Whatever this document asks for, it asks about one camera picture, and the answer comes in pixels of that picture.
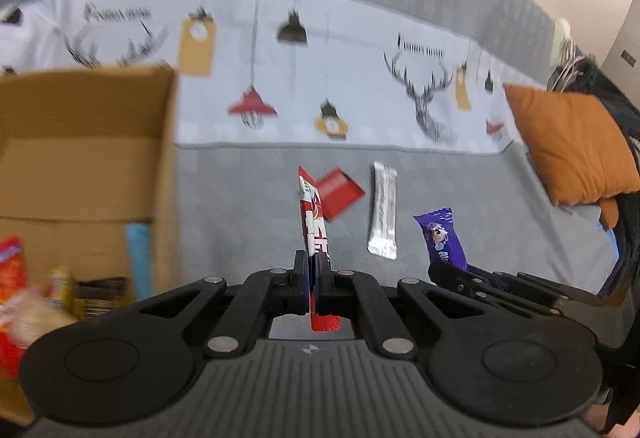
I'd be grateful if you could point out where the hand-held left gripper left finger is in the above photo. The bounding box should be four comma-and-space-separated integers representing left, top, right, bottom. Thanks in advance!
136, 251, 313, 359

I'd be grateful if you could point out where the red and white snack bar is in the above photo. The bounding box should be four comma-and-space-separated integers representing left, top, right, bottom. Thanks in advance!
297, 165, 346, 333

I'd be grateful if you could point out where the brown cardboard box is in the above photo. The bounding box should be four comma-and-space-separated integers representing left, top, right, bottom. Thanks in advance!
0, 64, 183, 425

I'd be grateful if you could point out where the light blue snack packet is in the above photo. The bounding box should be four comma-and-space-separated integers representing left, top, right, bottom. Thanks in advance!
124, 223, 154, 303

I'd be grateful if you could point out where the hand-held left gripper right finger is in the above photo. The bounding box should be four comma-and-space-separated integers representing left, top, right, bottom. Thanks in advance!
313, 251, 482, 360

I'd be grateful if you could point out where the yellow snack packet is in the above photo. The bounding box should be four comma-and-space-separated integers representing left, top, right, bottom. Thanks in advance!
47, 267, 77, 315

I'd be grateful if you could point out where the red orange snack bag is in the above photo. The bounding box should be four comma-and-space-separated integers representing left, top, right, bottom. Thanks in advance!
0, 237, 32, 380

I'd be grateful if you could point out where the white snack packet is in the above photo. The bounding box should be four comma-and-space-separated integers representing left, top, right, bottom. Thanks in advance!
10, 287, 77, 350

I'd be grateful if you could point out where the purple snack packet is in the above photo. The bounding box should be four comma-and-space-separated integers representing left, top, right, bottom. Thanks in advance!
413, 207, 469, 272

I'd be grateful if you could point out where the white charger with cables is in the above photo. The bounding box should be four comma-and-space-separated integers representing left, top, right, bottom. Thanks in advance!
551, 18, 577, 65

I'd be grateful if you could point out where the red snack packet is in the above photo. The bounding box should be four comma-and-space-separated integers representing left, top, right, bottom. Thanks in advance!
316, 167, 367, 223

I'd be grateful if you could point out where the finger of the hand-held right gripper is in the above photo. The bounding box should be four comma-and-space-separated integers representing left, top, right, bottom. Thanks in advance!
428, 262, 568, 317

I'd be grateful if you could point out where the silver snack packet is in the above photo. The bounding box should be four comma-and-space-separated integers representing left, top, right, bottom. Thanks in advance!
367, 161, 399, 261

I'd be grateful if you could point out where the orange pillow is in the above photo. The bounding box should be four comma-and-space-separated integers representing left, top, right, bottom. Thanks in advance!
502, 83, 640, 230

